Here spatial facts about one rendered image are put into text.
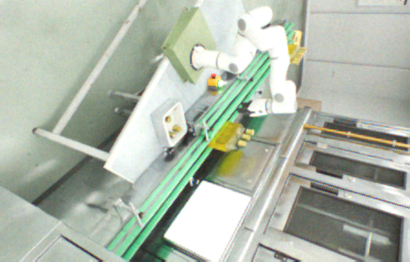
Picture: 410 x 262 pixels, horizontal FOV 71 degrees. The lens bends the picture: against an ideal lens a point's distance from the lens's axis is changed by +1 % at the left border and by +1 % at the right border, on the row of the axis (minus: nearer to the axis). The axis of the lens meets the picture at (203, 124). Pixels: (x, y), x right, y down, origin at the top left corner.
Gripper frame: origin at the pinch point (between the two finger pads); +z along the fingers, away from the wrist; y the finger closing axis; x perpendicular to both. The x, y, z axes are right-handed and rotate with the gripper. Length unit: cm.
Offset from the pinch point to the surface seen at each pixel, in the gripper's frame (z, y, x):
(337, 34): 86, 591, -177
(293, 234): -25, -33, -55
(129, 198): 42, -61, -13
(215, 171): 25.6, -13.9, -37.3
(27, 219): 58, -96, 8
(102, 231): 41, -81, -14
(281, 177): -10, -1, -49
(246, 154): 14.3, 7.4, -40.4
